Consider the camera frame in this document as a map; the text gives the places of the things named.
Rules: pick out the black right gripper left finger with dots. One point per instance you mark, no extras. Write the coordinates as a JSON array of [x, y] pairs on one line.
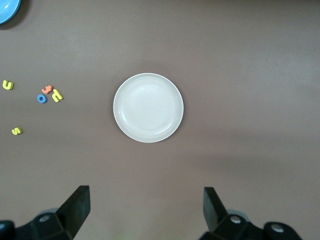
[[75, 210]]

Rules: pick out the beige round plate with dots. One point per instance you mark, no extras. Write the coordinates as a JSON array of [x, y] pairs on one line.
[[148, 108]]

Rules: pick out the orange foam letter f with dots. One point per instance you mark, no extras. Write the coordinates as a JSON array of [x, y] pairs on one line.
[[46, 90]]

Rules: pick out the yellow foam letter s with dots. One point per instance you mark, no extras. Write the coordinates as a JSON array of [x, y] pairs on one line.
[[16, 131]]

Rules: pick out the blue round plate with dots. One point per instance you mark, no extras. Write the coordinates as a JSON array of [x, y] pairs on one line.
[[7, 8]]

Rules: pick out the yellow foam letter h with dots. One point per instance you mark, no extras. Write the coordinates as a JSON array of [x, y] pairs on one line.
[[57, 96]]

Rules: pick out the yellow foam letter u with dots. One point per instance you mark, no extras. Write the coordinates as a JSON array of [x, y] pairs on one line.
[[5, 85]]

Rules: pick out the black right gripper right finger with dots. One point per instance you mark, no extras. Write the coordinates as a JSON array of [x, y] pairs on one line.
[[215, 212]]

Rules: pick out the blue foam letter o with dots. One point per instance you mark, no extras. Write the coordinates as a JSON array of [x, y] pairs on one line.
[[39, 98]]

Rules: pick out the brown table cover sheet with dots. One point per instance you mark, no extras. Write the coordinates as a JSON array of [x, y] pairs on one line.
[[225, 62]]

